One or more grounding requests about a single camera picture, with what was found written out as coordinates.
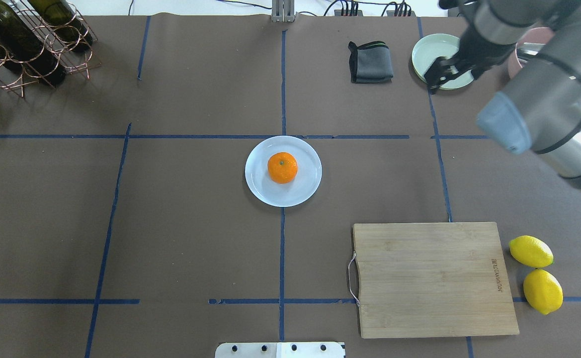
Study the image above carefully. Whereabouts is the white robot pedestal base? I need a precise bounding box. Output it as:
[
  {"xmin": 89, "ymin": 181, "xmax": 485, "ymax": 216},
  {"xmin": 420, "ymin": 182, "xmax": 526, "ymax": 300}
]
[{"xmin": 215, "ymin": 341, "xmax": 346, "ymax": 358}]

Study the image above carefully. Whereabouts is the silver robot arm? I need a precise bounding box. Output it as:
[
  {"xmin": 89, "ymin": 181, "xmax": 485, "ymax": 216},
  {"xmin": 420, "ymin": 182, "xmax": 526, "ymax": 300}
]
[{"xmin": 424, "ymin": 0, "xmax": 581, "ymax": 191}]

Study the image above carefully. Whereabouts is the orange mandarin fruit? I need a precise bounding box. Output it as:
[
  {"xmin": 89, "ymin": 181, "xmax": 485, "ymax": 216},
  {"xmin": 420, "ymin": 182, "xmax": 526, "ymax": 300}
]
[{"xmin": 267, "ymin": 152, "xmax": 299, "ymax": 185}]

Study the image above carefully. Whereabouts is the light green plate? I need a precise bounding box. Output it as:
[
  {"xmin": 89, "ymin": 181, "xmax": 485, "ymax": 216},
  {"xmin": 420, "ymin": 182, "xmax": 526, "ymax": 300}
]
[{"xmin": 412, "ymin": 33, "xmax": 474, "ymax": 90}]

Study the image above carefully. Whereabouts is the yellow lemon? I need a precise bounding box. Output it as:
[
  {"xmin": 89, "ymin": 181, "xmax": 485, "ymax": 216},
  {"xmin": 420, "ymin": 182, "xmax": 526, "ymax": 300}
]
[
  {"xmin": 509, "ymin": 235, "xmax": 554, "ymax": 269},
  {"xmin": 522, "ymin": 268, "xmax": 564, "ymax": 315}
]

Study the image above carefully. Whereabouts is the wooden cutting board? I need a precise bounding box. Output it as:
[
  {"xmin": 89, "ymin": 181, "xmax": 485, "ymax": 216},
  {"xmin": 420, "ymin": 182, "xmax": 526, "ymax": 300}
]
[{"xmin": 352, "ymin": 222, "xmax": 519, "ymax": 339}]

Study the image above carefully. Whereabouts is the dark wine bottle upper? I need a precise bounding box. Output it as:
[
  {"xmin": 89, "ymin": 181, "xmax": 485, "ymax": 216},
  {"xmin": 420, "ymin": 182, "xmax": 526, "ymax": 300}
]
[{"xmin": 29, "ymin": 0, "xmax": 93, "ymax": 54}]

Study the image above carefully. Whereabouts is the light blue plate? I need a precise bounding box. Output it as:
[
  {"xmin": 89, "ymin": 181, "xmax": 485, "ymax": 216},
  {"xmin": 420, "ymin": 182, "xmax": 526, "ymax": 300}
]
[{"xmin": 245, "ymin": 136, "xmax": 323, "ymax": 207}]

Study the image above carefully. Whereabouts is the copper wire bottle rack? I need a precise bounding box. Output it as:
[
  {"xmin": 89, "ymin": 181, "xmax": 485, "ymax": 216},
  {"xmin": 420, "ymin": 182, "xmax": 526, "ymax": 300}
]
[{"xmin": 0, "ymin": 0, "xmax": 102, "ymax": 98}]

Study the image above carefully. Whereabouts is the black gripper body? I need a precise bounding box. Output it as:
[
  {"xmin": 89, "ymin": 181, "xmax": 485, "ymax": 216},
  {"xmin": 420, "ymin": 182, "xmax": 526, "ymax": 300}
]
[{"xmin": 447, "ymin": 27, "xmax": 514, "ymax": 80}]

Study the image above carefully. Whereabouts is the yellow lemon near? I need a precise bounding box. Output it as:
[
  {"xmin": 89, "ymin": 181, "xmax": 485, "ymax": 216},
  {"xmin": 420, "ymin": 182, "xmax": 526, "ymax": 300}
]
[{"xmin": 509, "ymin": 235, "xmax": 554, "ymax": 269}]

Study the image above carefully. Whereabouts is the yellow lemon far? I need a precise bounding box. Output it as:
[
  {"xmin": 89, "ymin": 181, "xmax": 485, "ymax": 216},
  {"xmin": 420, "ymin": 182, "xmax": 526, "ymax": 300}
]
[{"xmin": 522, "ymin": 268, "xmax": 564, "ymax": 315}]

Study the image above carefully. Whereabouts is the aluminium frame post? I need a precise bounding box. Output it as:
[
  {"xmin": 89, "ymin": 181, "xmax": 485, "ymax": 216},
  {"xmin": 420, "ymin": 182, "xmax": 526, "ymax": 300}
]
[{"xmin": 271, "ymin": 0, "xmax": 296, "ymax": 23}]

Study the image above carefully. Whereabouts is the folded grey cloth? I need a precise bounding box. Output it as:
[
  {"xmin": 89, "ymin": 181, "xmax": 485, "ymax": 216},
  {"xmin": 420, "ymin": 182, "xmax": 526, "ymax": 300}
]
[{"xmin": 348, "ymin": 41, "xmax": 394, "ymax": 84}]

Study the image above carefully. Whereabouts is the pink bowl with ice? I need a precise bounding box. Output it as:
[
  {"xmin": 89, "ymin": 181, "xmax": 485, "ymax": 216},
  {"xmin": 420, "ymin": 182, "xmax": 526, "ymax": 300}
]
[{"xmin": 507, "ymin": 27, "xmax": 555, "ymax": 79}]

